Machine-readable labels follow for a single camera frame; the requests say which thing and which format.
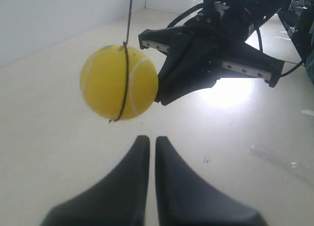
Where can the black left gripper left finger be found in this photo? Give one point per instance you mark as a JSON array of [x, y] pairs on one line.
[[119, 199]]

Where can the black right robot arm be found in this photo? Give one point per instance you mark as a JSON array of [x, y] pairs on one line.
[[208, 42]]

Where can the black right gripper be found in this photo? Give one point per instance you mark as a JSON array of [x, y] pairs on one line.
[[207, 43]]

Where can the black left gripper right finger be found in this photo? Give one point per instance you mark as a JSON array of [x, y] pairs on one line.
[[185, 199]]

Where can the yellow tennis ball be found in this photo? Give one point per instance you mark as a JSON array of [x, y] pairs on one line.
[[118, 83]]

